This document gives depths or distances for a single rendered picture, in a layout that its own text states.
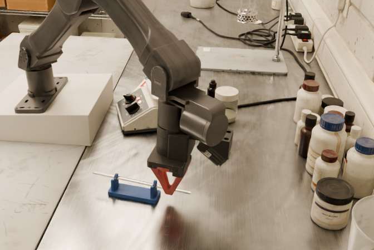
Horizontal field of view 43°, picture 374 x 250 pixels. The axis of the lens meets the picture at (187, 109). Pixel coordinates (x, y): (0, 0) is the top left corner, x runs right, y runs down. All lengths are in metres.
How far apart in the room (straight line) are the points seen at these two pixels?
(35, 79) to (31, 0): 2.31
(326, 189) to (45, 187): 0.54
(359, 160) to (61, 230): 0.57
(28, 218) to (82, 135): 0.26
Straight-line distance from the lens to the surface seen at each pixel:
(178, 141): 0.81
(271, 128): 1.20
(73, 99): 1.15
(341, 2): 1.55
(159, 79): 0.76
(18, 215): 0.94
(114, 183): 0.94
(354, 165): 0.97
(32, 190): 0.99
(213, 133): 0.76
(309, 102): 1.20
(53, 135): 1.12
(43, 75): 1.15
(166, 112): 0.80
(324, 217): 0.90
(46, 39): 1.05
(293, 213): 0.94
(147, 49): 0.77
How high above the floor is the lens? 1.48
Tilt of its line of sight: 27 degrees down
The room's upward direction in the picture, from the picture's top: 2 degrees clockwise
